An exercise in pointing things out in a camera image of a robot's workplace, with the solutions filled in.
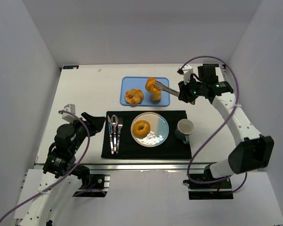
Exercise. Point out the teal mug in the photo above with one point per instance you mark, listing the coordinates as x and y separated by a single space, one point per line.
183 130

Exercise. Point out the table knife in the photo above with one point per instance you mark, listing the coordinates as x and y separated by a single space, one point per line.
110 134

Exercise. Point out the bread slice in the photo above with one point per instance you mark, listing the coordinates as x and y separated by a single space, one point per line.
156 96

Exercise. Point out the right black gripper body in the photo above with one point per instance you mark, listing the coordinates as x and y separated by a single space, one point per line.
185 92

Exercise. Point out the fork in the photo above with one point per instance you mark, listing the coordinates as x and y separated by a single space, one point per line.
119 127

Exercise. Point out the black placemat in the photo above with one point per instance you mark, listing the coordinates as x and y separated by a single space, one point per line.
172 148

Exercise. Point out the two-tone round plate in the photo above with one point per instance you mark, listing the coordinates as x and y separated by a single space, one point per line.
158 133

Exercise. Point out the spoon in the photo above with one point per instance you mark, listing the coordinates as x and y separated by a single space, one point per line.
114 122

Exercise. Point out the metal tongs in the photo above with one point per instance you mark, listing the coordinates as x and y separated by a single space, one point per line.
162 87

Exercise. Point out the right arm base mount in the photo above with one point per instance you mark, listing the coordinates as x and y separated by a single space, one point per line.
215 191

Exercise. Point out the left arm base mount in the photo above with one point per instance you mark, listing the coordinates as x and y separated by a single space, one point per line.
95 185

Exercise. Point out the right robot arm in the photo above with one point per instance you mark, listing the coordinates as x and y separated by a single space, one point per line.
253 150

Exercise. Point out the croissant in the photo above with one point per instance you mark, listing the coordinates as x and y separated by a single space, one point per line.
134 96
150 86

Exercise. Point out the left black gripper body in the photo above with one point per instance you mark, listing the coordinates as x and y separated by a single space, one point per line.
87 122

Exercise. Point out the blue tray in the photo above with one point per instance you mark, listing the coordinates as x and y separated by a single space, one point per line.
131 82

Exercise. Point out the bagel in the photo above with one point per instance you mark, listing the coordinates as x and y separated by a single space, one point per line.
141 128

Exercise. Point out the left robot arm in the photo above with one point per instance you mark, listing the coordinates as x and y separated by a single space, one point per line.
62 174

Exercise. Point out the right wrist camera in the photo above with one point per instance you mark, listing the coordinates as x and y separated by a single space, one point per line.
186 71

